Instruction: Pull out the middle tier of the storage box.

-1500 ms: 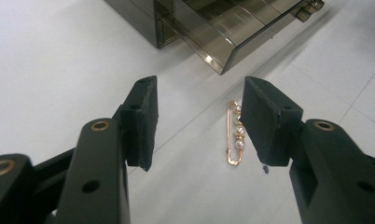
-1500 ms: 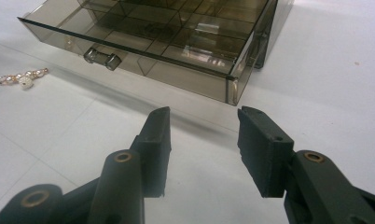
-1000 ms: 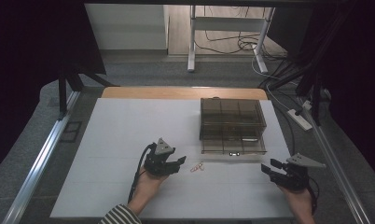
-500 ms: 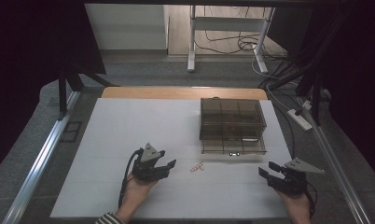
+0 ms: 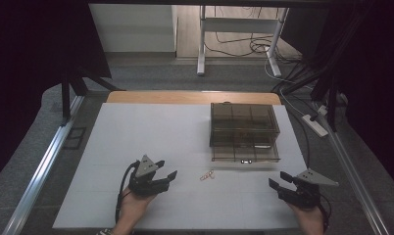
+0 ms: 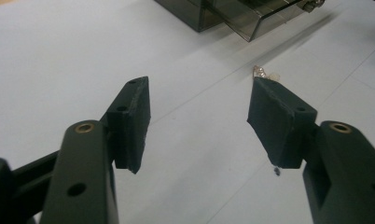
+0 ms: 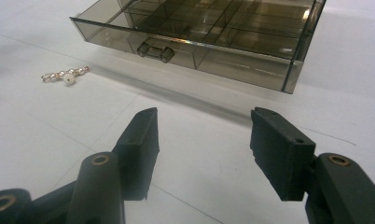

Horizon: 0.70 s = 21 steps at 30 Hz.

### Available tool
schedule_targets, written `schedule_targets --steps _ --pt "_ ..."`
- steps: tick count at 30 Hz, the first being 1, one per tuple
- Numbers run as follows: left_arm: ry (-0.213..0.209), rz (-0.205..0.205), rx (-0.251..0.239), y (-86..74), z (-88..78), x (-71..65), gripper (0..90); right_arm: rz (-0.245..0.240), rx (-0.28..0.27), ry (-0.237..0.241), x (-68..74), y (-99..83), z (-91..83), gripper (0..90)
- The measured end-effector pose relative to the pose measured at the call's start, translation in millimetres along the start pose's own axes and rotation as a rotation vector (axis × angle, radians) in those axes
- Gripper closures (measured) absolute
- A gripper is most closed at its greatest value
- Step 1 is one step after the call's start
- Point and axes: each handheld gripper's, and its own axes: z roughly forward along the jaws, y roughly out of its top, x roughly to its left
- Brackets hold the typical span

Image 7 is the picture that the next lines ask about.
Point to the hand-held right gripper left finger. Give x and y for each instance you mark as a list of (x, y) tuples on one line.
[(139, 155)]

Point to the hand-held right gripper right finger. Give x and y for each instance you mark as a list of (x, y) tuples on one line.
[(279, 155)]

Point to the smoky transparent drawer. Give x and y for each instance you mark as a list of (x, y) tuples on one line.
[(238, 65)]

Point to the gold pearl bead jewellery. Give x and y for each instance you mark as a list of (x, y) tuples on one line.
[(66, 75)]

